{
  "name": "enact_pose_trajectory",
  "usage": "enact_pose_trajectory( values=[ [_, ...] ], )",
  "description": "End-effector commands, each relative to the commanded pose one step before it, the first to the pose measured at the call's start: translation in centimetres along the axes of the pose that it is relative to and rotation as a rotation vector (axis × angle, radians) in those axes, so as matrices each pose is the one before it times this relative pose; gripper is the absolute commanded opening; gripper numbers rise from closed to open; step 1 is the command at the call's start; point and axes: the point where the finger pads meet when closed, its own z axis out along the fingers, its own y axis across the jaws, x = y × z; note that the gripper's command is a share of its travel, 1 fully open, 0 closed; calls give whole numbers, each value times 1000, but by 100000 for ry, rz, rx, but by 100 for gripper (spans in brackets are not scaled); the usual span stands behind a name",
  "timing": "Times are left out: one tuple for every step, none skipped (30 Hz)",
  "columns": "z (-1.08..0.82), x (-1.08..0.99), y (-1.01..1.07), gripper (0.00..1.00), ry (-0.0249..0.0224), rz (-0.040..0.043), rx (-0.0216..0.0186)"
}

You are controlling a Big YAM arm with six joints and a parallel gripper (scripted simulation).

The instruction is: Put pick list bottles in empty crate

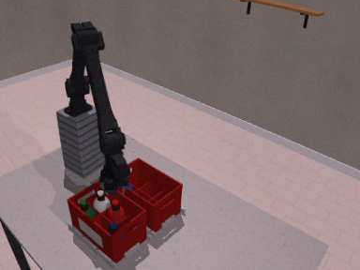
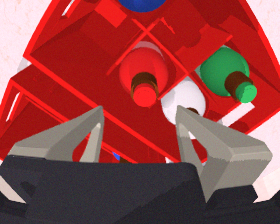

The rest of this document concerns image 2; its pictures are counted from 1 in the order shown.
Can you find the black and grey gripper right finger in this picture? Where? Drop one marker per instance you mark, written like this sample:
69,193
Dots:
233,158

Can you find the red bottle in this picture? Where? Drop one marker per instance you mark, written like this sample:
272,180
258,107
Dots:
141,70

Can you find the red crate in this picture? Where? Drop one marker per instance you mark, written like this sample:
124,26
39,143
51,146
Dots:
26,119
80,49

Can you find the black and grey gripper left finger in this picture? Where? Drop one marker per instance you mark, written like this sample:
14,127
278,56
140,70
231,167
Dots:
59,142

